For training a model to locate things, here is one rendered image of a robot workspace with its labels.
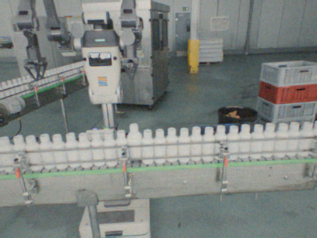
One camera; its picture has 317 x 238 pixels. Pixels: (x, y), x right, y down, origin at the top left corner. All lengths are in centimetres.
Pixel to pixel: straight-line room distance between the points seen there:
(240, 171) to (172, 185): 33
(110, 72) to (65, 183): 76
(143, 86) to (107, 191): 372
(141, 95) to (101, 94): 323
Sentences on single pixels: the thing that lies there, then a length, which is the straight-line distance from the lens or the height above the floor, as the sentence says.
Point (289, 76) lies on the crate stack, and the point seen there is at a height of 101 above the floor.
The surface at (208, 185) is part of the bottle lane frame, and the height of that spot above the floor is 88.
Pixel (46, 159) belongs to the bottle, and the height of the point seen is 106.
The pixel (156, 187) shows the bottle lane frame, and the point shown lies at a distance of 122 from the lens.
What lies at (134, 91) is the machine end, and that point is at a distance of 491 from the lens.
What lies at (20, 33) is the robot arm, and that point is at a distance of 119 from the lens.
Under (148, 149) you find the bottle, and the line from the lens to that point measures 113.
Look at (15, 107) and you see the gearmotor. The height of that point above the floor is 99.
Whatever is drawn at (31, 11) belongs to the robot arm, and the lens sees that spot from 127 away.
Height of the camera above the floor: 162
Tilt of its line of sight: 22 degrees down
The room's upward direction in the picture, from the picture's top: 2 degrees counter-clockwise
